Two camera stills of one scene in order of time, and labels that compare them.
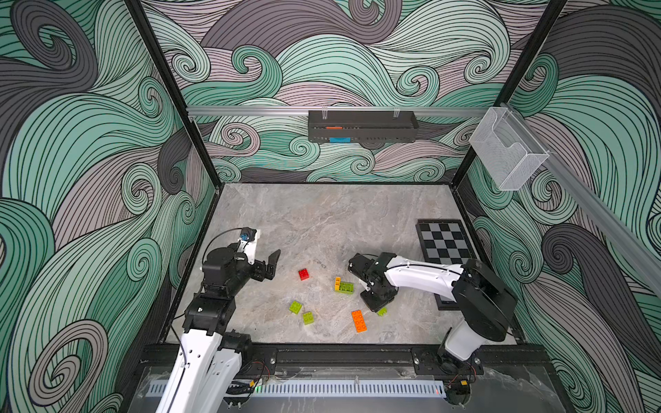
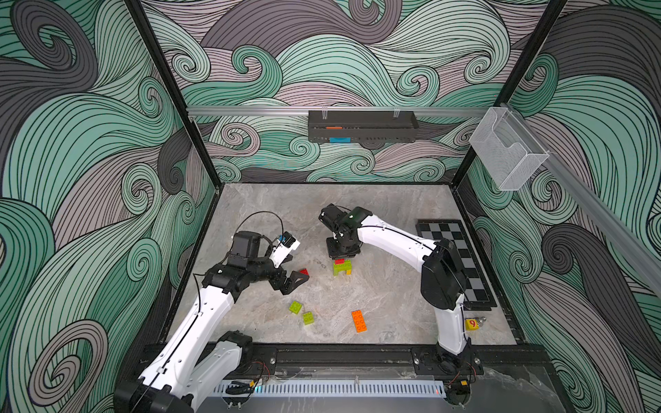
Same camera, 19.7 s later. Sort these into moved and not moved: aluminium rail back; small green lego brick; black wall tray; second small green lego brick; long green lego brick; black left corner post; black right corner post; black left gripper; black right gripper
Moved: black left gripper; black right gripper; long green lego brick
Not moved: small green lego brick; aluminium rail back; black left corner post; black wall tray; second small green lego brick; black right corner post
